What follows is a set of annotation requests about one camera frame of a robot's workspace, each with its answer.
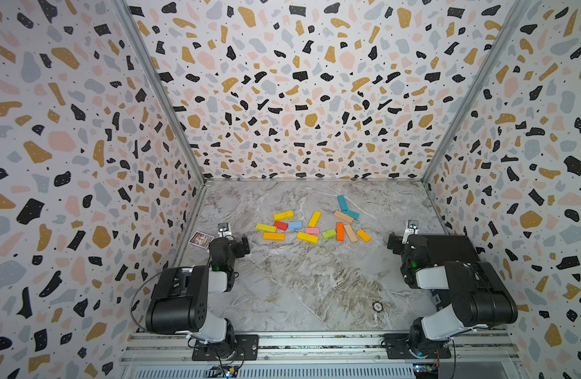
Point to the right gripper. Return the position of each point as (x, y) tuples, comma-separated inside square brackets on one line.
[(395, 242)]

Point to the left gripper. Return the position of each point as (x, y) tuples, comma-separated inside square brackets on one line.
[(241, 245)]

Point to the orange-yellow long block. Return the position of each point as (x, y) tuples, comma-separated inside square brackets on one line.
[(271, 236)]

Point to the red block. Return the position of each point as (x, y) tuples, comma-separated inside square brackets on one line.
[(281, 226)]

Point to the lime green block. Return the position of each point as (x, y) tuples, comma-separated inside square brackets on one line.
[(329, 234)]

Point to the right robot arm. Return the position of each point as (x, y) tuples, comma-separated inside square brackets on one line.
[(472, 293)]

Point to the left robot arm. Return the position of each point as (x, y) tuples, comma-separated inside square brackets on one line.
[(179, 303)]

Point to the amber flat block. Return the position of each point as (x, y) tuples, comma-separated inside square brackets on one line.
[(365, 237)]

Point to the natural wood long block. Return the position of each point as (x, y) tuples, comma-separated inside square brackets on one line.
[(350, 233)]

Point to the small printed card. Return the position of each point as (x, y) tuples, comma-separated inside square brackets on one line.
[(201, 239)]

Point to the black carrying case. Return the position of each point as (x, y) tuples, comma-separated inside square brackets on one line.
[(451, 248)]

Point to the teal small block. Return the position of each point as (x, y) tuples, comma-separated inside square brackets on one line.
[(352, 214)]

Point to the light blue block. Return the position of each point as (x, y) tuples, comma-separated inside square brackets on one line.
[(296, 225)]

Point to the orange block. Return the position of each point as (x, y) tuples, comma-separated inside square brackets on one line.
[(340, 233)]

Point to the natural wood upper block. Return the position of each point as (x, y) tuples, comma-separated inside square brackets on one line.
[(343, 217)]

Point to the round table grommet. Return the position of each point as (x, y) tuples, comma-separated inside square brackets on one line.
[(377, 307)]

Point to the teal long block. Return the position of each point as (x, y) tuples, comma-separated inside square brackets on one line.
[(343, 203)]

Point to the pink block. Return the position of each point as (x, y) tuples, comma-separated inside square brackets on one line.
[(312, 230)]

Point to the yellow upright long block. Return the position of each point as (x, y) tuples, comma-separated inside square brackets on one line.
[(314, 219)]

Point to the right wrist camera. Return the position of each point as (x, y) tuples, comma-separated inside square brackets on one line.
[(411, 229)]

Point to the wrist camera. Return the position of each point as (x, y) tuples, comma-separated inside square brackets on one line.
[(224, 230), (411, 229)]

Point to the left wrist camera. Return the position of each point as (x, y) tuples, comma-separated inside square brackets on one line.
[(224, 230)]

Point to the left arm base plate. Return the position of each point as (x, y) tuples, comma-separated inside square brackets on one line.
[(224, 347)]

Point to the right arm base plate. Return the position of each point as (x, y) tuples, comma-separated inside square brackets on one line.
[(405, 346)]

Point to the aluminium front rail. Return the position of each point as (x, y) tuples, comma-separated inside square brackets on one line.
[(322, 355)]

